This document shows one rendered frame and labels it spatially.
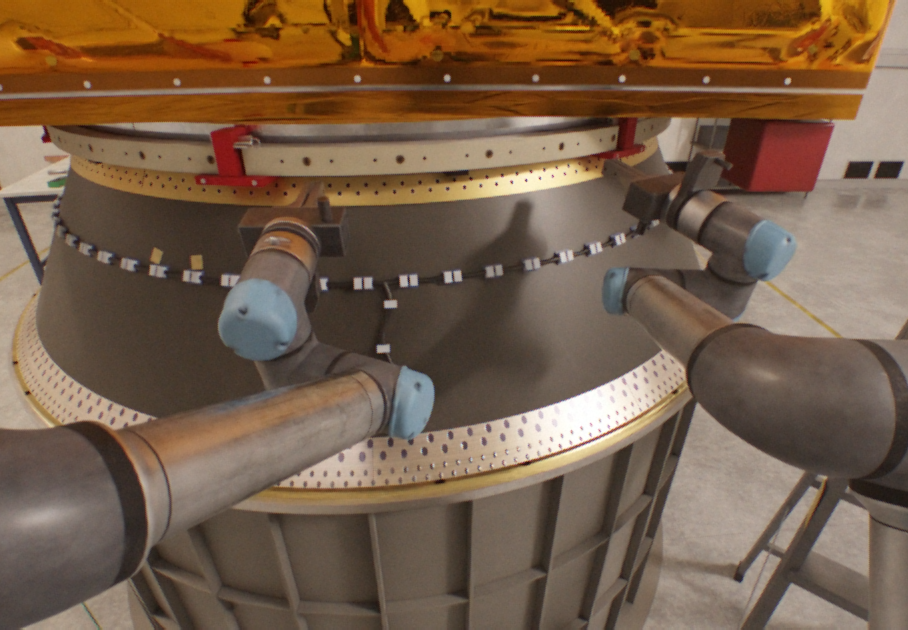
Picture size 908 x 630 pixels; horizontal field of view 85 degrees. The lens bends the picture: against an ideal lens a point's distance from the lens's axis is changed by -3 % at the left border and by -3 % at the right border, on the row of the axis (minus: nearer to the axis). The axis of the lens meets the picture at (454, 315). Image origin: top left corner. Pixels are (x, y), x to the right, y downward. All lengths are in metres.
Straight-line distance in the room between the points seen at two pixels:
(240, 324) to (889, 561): 0.61
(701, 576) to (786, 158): 1.70
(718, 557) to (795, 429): 2.08
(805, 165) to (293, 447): 1.13
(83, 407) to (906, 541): 1.30
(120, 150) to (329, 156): 0.41
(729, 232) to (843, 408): 0.40
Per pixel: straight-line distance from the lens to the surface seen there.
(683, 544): 2.52
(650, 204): 0.84
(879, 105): 8.80
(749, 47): 1.10
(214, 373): 1.05
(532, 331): 1.01
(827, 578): 1.39
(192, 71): 1.05
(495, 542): 1.20
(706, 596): 2.41
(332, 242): 0.68
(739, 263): 0.82
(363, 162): 0.91
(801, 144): 1.27
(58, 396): 1.38
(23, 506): 0.31
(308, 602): 1.33
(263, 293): 0.55
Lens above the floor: 1.89
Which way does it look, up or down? 30 degrees down
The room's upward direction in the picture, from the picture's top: straight up
